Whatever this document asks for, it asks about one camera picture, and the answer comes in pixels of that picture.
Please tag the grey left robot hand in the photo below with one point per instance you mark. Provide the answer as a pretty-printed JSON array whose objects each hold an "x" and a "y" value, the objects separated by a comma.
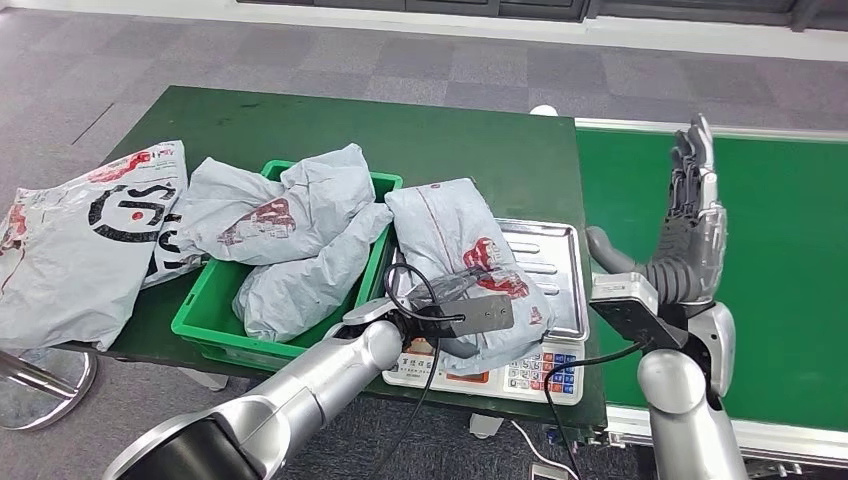
[{"x": 444, "y": 288}]

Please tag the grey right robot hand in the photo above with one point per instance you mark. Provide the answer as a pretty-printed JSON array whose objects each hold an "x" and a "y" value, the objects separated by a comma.
[{"x": 686, "y": 245}]

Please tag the grey parcel bag red line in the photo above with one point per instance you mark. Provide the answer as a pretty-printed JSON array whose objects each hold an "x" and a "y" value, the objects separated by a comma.
[{"x": 450, "y": 238}]

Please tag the grey parcel bag red print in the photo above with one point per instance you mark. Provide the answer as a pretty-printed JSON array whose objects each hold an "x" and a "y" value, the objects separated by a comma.
[{"x": 265, "y": 205}]

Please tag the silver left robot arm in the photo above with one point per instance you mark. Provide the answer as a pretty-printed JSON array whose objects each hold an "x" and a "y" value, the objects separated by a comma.
[{"x": 285, "y": 404}]

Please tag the green conveyor belt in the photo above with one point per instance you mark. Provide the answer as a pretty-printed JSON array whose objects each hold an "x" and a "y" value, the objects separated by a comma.
[{"x": 782, "y": 298}]

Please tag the conveyor connector block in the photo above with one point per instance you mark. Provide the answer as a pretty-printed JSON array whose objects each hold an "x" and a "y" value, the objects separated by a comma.
[{"x": 563, "y": 438}]

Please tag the white scale with steel tray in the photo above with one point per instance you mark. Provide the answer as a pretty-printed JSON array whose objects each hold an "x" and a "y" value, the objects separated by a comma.
[{"x": 543, "y": 278}]

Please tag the white table foot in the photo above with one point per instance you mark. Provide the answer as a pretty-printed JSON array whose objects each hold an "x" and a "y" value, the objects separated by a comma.
[{"x": 484, "y": 425}]

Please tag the white round cap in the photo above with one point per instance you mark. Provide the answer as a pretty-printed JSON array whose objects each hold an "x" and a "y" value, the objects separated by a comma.
[{"x": 543, "y": 110}]

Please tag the white power strip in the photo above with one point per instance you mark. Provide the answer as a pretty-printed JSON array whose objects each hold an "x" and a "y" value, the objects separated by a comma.
[{"x": 544, "y": 473}]

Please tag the green plastic crate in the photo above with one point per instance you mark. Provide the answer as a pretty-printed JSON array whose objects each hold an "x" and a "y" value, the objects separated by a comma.
[{"x": 212, "y": 305}]

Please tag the white printed mailer bag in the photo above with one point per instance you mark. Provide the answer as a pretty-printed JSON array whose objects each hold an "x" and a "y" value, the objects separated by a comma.
[{"x": 179, "y": 166}]

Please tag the large grey logo mailer bag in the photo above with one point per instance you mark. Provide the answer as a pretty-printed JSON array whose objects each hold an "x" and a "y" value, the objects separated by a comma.
[{"x": 66, "y": 278}]

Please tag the round chrome stand base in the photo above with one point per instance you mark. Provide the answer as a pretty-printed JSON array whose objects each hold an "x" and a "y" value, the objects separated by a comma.
[{"x": 60, "y": 397}]

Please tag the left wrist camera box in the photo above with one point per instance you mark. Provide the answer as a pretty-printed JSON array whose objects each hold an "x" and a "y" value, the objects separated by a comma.
[{"x": 474, "y": 316}]

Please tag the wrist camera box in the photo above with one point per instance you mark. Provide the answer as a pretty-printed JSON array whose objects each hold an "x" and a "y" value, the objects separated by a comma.
[
  {"x": 629, "y": 308},
  {"x": 474, "y": 316}
]

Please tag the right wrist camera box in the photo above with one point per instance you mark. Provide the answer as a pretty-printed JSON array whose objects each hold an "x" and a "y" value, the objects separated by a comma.
[{"x": 629, "y": 308}]

